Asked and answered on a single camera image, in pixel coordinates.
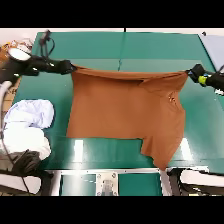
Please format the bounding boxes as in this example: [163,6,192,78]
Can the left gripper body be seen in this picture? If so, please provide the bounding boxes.
[55,59,78,76]

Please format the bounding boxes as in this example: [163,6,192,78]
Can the silver frame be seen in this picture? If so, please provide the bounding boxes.
[43,166,212,197]

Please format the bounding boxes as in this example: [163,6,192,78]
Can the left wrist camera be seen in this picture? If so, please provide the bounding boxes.
[38,29,56,58]

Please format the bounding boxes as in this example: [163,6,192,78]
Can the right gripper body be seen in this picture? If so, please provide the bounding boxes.
[187,63,210,87]

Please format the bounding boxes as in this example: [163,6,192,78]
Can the white garment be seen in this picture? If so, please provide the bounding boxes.
[0,126,53,162]

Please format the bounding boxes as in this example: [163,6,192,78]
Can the brown cardboard box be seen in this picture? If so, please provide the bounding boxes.
[0,38,34,64]

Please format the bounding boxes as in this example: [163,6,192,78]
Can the lavender garment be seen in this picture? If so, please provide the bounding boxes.
[3,98,56,130]

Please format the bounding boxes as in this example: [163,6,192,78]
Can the brown T-shirt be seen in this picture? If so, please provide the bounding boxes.
[65,64,190,171]

